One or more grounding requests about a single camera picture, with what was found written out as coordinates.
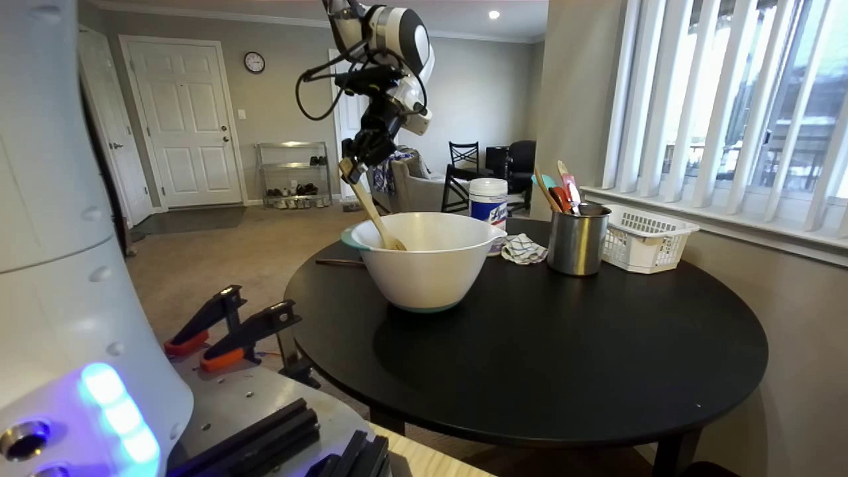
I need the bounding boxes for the round wall clock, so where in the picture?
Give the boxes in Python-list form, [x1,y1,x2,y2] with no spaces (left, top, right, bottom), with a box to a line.
[243,49,266,75]

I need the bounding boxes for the teal plate under bowl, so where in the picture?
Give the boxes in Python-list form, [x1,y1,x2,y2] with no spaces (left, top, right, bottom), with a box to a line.
[339,227,368,252]

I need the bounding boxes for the white mixing bowl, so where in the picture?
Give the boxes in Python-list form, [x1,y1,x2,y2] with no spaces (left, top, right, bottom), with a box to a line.
[349,211,506,313]

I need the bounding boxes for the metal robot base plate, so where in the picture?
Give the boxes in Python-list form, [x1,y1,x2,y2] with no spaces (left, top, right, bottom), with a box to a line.
[166,359,414,477]

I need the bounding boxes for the round black table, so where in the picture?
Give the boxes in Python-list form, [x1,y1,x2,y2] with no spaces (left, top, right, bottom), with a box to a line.
[286,243,768,477]

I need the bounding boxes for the black orange clamp left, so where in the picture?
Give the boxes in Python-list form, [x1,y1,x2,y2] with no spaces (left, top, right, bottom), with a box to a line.
[165,284,243,357]

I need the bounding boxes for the beige sofa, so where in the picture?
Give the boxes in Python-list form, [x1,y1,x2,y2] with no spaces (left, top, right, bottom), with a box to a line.
[390,147,443,211]

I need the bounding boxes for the vertical window blinds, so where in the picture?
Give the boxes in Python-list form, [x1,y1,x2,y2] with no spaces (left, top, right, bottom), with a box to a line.
[601,0,848,243]

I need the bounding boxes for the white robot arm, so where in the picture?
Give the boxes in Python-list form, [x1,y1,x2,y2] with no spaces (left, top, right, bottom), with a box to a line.
[0,0,367,477]

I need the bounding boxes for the black orange clamp right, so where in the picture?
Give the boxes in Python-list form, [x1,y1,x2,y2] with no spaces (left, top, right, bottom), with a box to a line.
[202,299,300,373]

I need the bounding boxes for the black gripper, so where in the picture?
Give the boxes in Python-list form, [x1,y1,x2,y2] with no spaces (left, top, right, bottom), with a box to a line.
[336,65,408,178]

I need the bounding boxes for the wooden spatula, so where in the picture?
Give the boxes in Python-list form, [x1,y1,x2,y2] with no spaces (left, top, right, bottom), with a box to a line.
[339,157,402,248]

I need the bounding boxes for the disinfecting wipes canister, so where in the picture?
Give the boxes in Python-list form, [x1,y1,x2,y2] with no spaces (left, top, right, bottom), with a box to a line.
[470,178,510,227]

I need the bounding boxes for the steel utensil holder cup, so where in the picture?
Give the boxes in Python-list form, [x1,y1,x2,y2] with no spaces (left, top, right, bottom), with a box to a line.
[547,204,610,279]

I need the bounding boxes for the crumpled white cloth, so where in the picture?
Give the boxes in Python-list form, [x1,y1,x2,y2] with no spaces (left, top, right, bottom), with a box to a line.
[502,234,548,264]

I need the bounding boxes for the black orange clamp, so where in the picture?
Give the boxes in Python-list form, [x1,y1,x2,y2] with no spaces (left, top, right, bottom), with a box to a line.
[165,284,243,357]
[202,299,300,373]

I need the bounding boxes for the metal shoe rack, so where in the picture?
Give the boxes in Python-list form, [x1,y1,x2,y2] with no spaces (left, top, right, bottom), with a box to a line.
[258,140,335,210]

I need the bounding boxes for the white entry door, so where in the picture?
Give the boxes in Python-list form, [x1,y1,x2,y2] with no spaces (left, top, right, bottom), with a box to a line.
[123,34,243,207]

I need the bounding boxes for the black dining chair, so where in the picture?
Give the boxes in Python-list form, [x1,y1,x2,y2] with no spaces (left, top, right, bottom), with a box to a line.
[443,140,482,211]

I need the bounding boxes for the white plastic basket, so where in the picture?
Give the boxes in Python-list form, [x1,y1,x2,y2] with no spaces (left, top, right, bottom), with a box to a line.
[601,207,696,276]

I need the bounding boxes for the wooden robot mounting table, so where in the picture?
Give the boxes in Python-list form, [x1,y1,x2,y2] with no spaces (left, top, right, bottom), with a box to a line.
[368,420,492,477]

